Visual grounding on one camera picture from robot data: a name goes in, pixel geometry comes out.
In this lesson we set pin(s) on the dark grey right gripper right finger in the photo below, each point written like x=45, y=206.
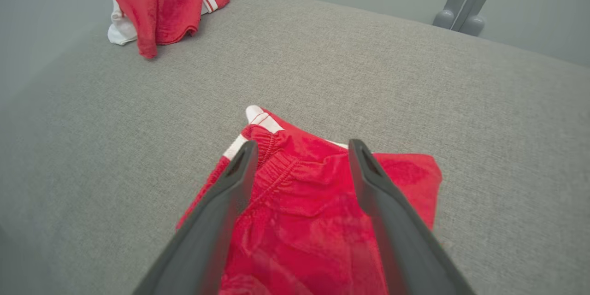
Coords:
x=401, y=239

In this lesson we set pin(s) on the red basketball jersey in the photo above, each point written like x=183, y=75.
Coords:
x=161, y=4

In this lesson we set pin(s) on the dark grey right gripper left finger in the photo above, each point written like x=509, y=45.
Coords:
x=203, y=244

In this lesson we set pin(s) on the red shorts with white stripes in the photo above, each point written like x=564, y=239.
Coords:
x=309, y=221

